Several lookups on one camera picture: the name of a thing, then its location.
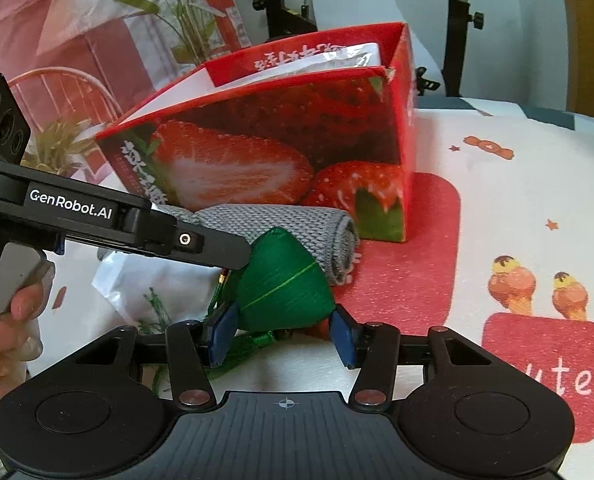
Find clear plastic packet dark contents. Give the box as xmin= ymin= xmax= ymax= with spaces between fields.
xmin=226 ymin=41 xmax=384 ymax=87

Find person's left hand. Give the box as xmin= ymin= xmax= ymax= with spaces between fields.
xmin=0 ymin=261 xmax=57 ymax=402

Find printed backdrop cloth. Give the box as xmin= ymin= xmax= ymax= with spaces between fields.
xmin=0 ymin=0 xmax=259 ymax=188

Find grey knit cloth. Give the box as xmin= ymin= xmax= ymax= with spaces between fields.
xmin=164 ymin=203 xmax=361 ymax=287

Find green zongzi sachet with tassel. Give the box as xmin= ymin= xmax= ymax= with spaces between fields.
xmin=141 ymin=227 xmax=336 ymax=387

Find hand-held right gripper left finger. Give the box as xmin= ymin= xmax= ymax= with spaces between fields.
xmin=71 ymin=302 xmax=240 ymax=408

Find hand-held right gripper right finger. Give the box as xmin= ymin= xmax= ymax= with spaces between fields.
xmin=328 ymin=305 xmax=495 ymax=408

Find red strawberry print box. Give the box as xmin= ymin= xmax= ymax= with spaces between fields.
xmin=95 ymin=21 xmax=419 ymax=244

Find white plastic bag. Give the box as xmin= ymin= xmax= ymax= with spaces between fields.
xmin=91 ymin=249 xmax=219 ymax=332

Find black stand white top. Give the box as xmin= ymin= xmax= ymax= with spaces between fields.
xmin=416 ymin=0 xmax=520 ymax=100

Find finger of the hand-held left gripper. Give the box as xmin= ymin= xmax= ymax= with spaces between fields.
xmin=149 ymin=209 xmax=254 ymax=272

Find black clamp stand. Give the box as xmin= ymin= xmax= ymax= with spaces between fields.
xmin=251 ymin=0 xmax=319 ymax=45

